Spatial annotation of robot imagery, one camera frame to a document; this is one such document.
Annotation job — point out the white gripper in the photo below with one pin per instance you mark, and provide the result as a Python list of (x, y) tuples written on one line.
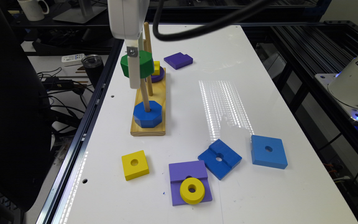
[(126, 18)]

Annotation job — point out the green octagonal block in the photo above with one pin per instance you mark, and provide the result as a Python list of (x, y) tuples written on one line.
[(146, 64)]

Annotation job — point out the small yellow block on peg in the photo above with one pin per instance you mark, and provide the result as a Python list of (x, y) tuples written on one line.
[(156, 68)]

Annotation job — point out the purple round block on peg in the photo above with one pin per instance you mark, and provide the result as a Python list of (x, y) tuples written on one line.
[(157, 78)]

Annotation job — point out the dark purple stepped block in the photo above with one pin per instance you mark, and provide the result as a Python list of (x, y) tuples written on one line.
[(178, 60)]

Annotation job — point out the blue octagonal block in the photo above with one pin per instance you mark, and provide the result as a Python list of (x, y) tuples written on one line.
[(148, 119)]

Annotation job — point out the yellow square block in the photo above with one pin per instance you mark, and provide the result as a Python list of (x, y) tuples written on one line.
[(135, 165)]

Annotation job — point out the light purple square block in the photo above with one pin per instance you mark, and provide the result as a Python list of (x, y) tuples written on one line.
[(182, 170)]

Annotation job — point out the dark blue grooved block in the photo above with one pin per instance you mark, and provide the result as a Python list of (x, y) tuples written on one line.
[(220, 159)]

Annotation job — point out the light blue square block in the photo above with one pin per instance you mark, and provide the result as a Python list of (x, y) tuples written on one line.
[(268, 152)]

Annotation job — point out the rear wooden peg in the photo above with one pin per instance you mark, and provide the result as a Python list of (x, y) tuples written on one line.
[(147, 40)]

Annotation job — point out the wooden peg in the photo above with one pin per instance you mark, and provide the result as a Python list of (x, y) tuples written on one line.
[(147, 40), (149, 86), (145, 95)]

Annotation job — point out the middle wooden peg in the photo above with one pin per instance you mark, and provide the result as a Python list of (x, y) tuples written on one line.
[(149, 86)]

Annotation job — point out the black tumbler cup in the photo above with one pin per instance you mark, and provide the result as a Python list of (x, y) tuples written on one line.
[(94, 66)]

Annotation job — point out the wooden peg base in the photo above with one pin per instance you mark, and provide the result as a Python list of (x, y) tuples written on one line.
[(159, 95)]

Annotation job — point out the monitor stand base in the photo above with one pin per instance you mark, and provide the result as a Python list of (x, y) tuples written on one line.
[(81, 15)]

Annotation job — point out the white remote control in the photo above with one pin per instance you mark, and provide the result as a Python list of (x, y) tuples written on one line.
[(72, 58)]

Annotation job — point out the front wooden peg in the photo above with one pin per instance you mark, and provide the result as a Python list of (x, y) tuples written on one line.
[(145, 95)]

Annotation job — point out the white mug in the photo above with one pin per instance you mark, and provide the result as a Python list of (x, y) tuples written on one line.
[(34, 10)]

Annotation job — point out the black office chair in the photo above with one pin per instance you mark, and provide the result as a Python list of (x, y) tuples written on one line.
[(25, 129)]

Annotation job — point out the yellow ring block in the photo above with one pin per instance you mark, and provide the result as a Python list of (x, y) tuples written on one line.
[(192, 190)]

